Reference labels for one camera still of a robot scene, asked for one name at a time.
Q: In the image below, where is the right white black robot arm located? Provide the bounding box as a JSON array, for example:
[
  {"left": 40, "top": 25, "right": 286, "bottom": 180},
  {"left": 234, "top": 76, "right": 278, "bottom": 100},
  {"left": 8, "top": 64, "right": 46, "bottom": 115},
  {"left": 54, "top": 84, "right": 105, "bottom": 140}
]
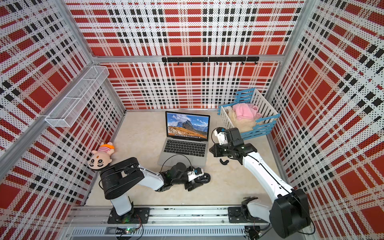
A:
[{"left": 210, "top": 127, "right": 314, "bottom": 238}]

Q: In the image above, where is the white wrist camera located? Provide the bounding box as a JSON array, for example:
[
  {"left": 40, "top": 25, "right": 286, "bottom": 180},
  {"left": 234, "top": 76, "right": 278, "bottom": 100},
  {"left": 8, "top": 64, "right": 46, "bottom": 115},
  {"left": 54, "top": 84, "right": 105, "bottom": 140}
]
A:
[
  {"left": 214, "top": 127, "right": 228, "bottom": 146},
  {"left": 187, "top": 168, "right": 204, "bottom": 182}
]

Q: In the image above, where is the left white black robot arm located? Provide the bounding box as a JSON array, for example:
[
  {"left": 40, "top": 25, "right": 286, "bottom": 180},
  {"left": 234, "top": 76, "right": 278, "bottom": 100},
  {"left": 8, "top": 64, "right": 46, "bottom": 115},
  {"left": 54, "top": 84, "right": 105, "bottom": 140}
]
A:
[{"left": 100, "top": 157, "right": 211, "bottom": 224}]

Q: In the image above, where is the orange plush doll toy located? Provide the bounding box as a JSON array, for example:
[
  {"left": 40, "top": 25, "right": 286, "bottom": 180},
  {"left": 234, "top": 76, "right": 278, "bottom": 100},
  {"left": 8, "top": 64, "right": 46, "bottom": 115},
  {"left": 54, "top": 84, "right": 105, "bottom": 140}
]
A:
[{"left": 87, "top": 142, "right": 115, "bottom": 171}]

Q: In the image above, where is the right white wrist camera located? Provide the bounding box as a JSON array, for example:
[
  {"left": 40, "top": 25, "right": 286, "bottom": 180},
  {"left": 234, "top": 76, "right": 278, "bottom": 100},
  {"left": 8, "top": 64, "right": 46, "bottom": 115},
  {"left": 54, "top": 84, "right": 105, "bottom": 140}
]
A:
[{"left": 214, "top": 127, "right": 228, "bottom": 146}]

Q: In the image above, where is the silver open laptop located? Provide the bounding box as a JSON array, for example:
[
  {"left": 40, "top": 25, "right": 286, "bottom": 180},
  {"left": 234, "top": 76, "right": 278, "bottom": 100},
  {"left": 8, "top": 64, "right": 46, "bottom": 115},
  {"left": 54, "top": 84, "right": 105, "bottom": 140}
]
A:
[{"left": 158, "top": 111, "right": 211, "bottom": 168}]

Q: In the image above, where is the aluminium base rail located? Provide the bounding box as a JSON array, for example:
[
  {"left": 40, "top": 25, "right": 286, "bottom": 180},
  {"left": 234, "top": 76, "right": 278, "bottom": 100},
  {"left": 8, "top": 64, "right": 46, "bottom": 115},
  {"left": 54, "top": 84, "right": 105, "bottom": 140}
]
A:
[{"left": 64, "top": 204, "right": 316, "bottom": 240}]

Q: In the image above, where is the cream fluffy cloth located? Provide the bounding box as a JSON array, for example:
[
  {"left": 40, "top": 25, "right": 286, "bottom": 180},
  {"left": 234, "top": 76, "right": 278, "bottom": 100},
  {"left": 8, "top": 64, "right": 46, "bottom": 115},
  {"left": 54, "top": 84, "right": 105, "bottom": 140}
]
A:
[{"left": 224, "top": 106, "right": 259, "bottom": 133}]

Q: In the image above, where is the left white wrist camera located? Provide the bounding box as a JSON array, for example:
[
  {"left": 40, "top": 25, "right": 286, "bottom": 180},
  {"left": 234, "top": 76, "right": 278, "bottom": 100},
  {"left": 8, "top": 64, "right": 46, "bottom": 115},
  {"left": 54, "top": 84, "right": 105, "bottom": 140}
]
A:
[{"left": 187, "top": 168, "right": 204, "bottom": 182}]

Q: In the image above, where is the black wireless mouse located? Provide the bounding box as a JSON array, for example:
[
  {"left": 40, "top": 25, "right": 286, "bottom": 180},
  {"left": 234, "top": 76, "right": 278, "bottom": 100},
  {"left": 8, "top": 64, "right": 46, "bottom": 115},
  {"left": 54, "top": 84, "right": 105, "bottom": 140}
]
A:
[{"left": 196, "top": 173, "right": 211, "bottom": 184}]

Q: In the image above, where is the black mouse battery cover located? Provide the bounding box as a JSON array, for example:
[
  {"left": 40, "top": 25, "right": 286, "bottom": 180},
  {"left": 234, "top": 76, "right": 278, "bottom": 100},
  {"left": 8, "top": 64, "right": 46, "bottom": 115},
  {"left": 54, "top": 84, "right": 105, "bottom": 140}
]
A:
[{"left": 219, "top": 159, "right": 230, "bottom": 166}]

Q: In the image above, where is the black wall hook rail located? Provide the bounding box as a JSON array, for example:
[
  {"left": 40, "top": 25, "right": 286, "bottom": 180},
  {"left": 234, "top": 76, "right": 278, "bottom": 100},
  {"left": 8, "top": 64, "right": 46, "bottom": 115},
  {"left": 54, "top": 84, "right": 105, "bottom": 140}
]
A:
[{"left": 162, "top": 57, "right": 260, "bottom": 64}]

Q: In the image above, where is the pink cloth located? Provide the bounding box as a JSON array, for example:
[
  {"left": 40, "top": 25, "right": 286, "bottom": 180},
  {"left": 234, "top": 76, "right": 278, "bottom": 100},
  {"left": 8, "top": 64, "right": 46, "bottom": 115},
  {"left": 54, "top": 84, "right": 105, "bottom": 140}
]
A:
[{"left": 232, "top": 103, "right": 262, "bottom": 121}]

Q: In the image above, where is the white wire mesh shelf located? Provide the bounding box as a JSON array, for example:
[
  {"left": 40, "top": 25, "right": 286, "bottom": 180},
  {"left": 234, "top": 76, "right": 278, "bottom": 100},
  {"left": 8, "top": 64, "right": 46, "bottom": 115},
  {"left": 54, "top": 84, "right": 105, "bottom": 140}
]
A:
[{"left": 45, "top": 66, "right": 109, "bottom": 128}]

